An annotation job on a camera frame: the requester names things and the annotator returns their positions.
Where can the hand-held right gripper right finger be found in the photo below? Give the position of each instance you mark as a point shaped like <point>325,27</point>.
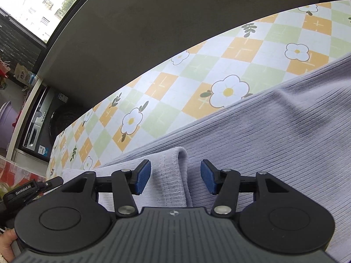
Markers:
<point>209,176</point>

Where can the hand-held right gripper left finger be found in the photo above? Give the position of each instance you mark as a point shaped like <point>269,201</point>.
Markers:
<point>142,176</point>

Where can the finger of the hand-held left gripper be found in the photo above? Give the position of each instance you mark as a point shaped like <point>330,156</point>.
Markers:
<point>53,183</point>

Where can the lavender ribbed pants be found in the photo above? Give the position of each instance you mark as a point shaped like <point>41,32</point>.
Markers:
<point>274,131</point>

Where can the person's left hand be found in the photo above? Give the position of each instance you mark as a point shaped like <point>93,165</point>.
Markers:
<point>6,245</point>

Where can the red patterned panel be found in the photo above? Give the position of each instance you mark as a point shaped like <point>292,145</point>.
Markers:
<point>16,172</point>

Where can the purple plastic basin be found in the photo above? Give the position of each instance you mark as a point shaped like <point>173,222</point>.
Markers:
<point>6,120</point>

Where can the grey washing machine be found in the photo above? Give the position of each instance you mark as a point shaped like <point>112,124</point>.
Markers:
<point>46,109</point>

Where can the beige detergent bag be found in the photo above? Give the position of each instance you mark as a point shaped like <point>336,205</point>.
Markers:
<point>23,74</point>

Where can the hanging colourful clothes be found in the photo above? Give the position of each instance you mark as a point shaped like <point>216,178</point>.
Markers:
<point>4,71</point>

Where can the flower checkered bed sheet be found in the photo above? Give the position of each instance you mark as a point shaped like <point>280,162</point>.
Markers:
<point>246,52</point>

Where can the window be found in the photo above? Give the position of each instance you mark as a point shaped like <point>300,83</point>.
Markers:
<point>33,5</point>

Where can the white counter frame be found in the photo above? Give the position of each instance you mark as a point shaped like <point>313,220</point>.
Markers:
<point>24,115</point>

